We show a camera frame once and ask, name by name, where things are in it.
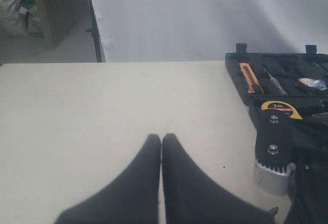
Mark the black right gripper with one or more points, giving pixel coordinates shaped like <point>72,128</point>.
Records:
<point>308,181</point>

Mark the black backdrop stand pole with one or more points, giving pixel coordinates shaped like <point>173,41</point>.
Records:
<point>95,34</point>

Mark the black plastic tool case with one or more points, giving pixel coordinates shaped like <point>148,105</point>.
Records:
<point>295,83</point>

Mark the white backdrop cloth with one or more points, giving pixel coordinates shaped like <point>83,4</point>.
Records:
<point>171,30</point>

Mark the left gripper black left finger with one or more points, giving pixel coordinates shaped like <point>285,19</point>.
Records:
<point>132,197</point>

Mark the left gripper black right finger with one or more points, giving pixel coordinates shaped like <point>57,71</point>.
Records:
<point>193,197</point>

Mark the orange utility knife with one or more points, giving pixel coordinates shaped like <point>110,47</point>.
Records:
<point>251,79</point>

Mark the green white sack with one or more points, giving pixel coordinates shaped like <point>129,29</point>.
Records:
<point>34,24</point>

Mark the brown cardboard box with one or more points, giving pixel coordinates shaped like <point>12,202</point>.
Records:
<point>58,17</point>

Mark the silver plastic bag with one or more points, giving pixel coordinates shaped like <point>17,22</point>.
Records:
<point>13,19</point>

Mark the yellow tape measure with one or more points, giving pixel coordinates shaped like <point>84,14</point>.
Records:
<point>286,108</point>

